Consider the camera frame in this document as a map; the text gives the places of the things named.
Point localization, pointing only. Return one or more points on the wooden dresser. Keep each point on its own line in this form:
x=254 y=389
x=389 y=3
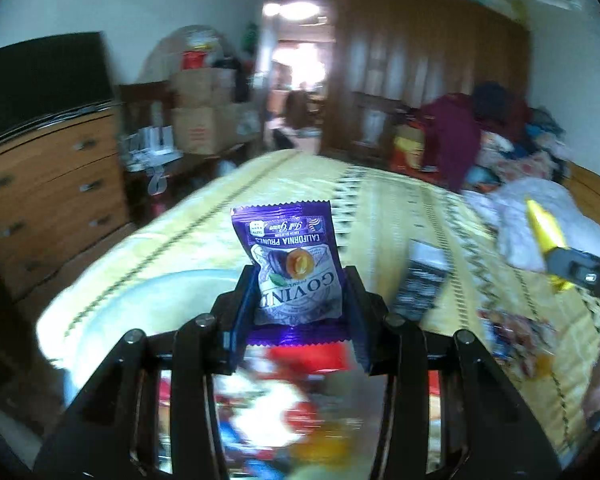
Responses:
x=45 y=195

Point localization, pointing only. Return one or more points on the purple prune packet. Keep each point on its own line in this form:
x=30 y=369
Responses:
x=285 y=260

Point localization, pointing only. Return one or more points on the white floral pillow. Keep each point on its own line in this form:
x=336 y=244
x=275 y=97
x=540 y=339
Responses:
x=530 y=210

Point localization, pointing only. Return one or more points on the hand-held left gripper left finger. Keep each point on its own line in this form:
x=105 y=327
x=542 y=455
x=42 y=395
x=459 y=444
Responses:
x=242 y=310

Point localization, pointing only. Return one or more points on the red gold gift box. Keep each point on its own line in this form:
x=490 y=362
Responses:
x=407 y=147

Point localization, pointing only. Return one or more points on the black product box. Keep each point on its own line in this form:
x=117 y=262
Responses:
x=425 y=280

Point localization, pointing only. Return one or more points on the scattered snack packets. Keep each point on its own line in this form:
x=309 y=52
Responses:
x=520 y=340

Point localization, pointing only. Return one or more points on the wooden chair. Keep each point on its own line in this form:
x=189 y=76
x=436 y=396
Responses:
x=375 y=120

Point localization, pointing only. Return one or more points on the wooden wardrobe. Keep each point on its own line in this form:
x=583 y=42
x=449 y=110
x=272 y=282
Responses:
x=420 y=55

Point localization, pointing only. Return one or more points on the yellow patterned blanket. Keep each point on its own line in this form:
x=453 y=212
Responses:
x=180 y=270

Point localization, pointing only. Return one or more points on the grey rounded board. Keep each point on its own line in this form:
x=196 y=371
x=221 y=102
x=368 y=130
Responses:
x=165 y=55

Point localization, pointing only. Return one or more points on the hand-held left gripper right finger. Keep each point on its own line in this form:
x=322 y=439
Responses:
x=360 y=320

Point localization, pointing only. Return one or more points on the large cardboard box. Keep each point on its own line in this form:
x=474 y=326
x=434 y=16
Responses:
x=205 y=130

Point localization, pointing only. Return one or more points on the maroon clothing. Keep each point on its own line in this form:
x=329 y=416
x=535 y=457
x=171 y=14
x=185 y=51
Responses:
x=452 y=135

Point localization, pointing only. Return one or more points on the black television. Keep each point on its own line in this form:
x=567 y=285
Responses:
x=40 y=85

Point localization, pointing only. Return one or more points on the blurred colourful snack heap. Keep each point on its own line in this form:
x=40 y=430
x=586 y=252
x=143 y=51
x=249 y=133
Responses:
x=290 y=410

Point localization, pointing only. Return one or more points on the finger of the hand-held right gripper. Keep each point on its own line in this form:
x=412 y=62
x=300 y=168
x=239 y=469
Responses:
x=580 y=267

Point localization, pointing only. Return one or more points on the pile of clothes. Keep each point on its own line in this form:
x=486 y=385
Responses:
x=525 y=135

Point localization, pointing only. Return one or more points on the wooden headboard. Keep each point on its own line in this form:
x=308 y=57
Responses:
x=595 y=195

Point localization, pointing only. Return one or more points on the bright yellow snack packet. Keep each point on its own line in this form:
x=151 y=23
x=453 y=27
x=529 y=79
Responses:
x=545 y=230

